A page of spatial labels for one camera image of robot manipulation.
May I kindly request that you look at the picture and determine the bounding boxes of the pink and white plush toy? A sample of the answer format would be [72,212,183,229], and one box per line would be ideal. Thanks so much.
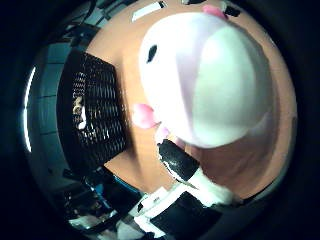
[131,3,278,150]

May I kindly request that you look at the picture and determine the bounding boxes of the black mesh basket container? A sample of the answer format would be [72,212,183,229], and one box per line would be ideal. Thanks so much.
[55,49,130,174]

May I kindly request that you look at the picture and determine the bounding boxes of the white paper label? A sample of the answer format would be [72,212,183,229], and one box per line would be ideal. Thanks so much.
[131,1,168,23]

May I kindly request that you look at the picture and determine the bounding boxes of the ceiling light strip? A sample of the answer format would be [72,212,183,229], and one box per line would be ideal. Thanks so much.
[21,65,38,154]

